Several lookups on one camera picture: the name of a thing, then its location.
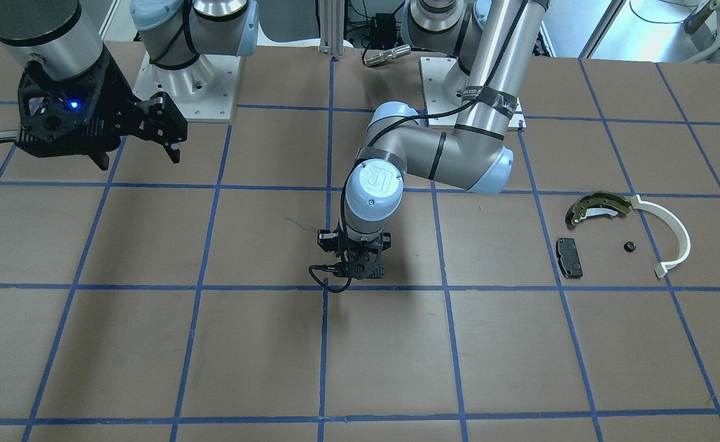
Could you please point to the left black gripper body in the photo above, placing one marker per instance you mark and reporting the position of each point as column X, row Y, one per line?
column 326, row 240

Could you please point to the black brake pad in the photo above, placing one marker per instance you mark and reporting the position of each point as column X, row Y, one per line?
column 568, row 258

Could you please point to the aluminium frame post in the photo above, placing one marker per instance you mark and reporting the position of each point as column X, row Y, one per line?
column 331, row 20

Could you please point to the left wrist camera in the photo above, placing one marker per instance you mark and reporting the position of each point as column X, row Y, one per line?
column 328, row 241

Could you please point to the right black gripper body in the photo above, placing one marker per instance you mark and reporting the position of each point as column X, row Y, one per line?
column 116, row 92

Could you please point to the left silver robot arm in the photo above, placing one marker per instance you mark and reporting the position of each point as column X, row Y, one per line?
column 492, row 43

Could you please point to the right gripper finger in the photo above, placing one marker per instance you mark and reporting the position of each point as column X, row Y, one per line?
column 159, row 120
column 101, row 159

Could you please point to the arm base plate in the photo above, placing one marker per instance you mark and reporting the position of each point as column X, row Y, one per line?
column 441, row 83
column 212, row 92

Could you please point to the olive green brake shoe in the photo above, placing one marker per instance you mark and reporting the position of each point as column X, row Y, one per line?
column 597, row 204

